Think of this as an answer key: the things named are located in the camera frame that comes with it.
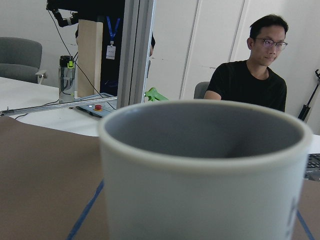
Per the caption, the white ribbed mug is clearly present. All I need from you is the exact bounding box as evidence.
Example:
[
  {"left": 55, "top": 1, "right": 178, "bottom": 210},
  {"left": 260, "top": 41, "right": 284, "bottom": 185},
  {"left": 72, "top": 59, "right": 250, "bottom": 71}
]
[{"left": 97, "top": 99, "right": 313, "bottom": 240}]

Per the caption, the silver reacher grabber tool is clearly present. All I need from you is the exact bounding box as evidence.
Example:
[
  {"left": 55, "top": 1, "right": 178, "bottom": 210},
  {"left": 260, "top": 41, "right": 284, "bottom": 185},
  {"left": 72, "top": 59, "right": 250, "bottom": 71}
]
[{"left": 0, "top": 87, "right": 168, "bottom": 116}]

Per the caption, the seated person in black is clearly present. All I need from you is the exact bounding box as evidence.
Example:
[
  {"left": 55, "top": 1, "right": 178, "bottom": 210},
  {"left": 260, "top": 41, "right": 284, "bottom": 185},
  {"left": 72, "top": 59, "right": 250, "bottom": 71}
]
[{"left": 204, "top": 14, "right": 289, "bottom": 112}]

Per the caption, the clear water bottle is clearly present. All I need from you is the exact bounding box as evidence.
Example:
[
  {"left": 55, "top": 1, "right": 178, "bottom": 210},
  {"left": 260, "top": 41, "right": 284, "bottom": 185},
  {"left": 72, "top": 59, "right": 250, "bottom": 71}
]
[{"left": 58, "top": 55, "right": 75, "bottom": 103}]

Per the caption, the black tripod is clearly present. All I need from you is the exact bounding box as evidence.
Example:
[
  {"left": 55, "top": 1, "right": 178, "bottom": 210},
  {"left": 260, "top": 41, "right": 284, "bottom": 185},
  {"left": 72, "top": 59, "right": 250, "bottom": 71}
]
[{"left": 298, "top": 69, "right": 320, "bottom": 121}]

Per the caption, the grey chair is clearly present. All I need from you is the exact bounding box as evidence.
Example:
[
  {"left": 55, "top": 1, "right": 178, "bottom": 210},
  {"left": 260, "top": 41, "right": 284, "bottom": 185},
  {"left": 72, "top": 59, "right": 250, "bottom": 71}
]
[{"left": 0, "top": 37, "right": 48, "bottom": 84}]

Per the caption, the black keyboard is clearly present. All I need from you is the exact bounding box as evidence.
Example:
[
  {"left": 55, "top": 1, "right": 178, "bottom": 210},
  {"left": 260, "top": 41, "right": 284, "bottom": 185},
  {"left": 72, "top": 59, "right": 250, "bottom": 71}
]
[{"left": 304, "top": 153, "right": 320, "bottom": 182}]

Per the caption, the aluminium frame post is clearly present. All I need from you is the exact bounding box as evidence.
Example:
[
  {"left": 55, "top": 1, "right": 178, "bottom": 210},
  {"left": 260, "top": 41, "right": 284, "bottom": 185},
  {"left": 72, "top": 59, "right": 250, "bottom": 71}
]
[{"left": 117, "top": 0, "right": 156, "bottom": 109}]

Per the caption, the wooden post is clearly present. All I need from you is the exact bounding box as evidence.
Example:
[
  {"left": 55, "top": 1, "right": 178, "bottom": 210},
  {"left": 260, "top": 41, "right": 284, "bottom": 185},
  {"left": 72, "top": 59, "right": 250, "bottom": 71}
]
[{"left": 77, "top": 19, "right": 103, "bottom": 97}]

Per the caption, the standing person with lanyard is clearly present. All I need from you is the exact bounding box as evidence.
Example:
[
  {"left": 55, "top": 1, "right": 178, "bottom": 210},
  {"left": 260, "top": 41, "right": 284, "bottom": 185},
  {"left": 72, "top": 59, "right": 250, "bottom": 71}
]
[{"left": 74, "top": 0, "right": 156, "bottom": 97}]

